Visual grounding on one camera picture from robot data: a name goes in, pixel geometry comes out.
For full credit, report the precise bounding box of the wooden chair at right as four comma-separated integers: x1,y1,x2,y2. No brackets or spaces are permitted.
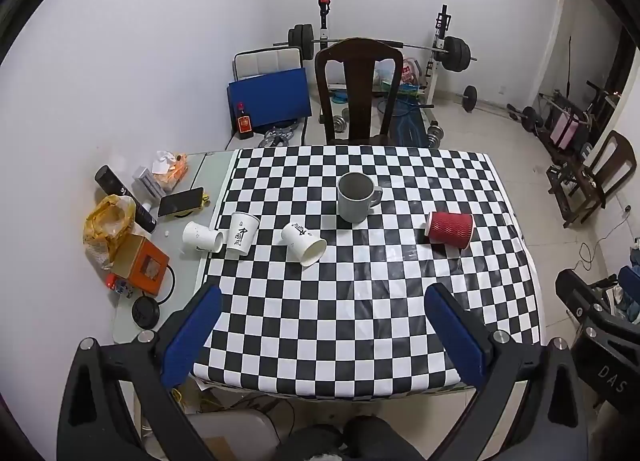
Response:
546,130,638,228

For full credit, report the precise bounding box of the dark wooden chair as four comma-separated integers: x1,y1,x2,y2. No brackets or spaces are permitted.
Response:
314,50,404,146

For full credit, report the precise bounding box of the red ribbed paper cup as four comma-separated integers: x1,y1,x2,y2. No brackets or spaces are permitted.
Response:
425,212,474,250

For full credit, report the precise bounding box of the black robot arm at right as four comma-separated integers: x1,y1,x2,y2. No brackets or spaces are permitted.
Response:
424,269,639,415

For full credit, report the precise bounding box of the black white checkered tablecloth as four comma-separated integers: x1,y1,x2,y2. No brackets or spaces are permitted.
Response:
192,146,541,399

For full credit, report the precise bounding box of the small silver box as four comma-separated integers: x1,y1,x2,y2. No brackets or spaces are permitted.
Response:
132,166,165,202

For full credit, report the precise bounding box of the black smartphone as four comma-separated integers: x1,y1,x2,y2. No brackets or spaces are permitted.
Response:
157,187,205,218

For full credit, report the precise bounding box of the small red blue pack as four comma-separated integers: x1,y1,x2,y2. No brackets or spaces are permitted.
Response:
105,273,134,299

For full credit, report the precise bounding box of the blue folder board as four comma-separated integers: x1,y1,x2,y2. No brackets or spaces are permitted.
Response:
227,68,311,131

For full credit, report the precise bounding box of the white paper cup lying left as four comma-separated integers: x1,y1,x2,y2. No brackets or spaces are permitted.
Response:
182,222,226,253

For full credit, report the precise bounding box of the orange box with window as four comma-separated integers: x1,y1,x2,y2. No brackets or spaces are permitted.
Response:
111,235,169,296

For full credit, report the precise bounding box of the white paper cup lying centre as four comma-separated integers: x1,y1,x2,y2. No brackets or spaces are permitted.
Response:
281,222,326,267

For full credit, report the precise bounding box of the yellow plastic bag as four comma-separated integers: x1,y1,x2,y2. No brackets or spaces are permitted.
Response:
82,195,136,269

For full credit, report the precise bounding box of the grey ceramic mug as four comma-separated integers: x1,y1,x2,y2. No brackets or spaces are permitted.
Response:
336,172,383,225

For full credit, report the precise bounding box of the black remote control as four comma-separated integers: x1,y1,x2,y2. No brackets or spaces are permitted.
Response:
94,166,157,233

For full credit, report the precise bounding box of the white weight bench rack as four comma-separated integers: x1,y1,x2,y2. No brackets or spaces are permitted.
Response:
419,4,451,108

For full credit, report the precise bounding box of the barbell with black plates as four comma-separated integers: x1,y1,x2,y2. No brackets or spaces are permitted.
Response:
273,24,475,72

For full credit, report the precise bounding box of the white paper cup with calligraphy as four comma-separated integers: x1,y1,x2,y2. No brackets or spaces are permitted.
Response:
227,212,259,257

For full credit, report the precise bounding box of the white paper cup lying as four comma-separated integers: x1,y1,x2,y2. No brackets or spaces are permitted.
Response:
182,222,226,253
281,222,326,267

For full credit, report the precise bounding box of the orange snack packet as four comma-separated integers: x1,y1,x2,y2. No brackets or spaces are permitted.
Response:
151,151,189,194

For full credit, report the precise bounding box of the dark sauce bottle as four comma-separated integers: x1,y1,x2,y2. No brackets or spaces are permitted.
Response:
236,103,254,140

